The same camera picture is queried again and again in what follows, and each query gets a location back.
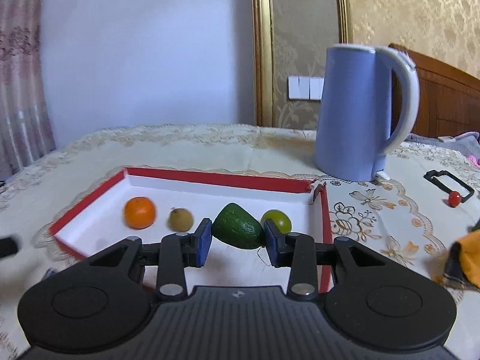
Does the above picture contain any green tomato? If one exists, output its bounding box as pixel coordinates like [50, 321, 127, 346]
[260, 209, 292, 234]

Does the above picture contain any small red cherry tomato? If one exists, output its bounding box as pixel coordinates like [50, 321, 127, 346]
[448, 191, 462, 208]

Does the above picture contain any wooden bed headboard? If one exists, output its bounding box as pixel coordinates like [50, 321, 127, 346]
[390, 43, 480, 137]

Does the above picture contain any grey bedding pile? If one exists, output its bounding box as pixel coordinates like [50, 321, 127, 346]
[405, 132, 480, 167]

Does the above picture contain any embroidered cream tablecloth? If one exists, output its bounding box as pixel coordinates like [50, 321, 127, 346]
[1, 125, 479, 359]

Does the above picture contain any green cucumber piece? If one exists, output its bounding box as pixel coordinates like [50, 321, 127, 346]
[211, 202, 265, 250]

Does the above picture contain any gold picture frame moulding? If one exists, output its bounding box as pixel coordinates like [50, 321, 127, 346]
[252, 0, 353, 130]

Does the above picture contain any blue electric kettle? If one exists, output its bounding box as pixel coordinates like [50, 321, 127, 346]
[314, 43, 420, 182]

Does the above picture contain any orange plaid cloth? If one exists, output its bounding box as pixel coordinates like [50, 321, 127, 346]
[443, 228, 480, 289]

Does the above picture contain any black rectangular frame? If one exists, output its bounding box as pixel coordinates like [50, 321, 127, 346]
[423, 170, 475, 203]

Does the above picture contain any patterned pink curtain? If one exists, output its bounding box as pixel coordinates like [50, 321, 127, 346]
[1, 0, 55, 180]

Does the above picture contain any white wall switch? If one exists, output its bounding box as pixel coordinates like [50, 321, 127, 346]
[287, 76, 325, 101]

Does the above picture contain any red shallow cardboard tray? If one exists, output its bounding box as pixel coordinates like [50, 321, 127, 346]
[49, 166, 332, 292]

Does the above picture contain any orange tangerine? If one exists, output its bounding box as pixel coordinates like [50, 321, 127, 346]
[124, 197, 156, 230]

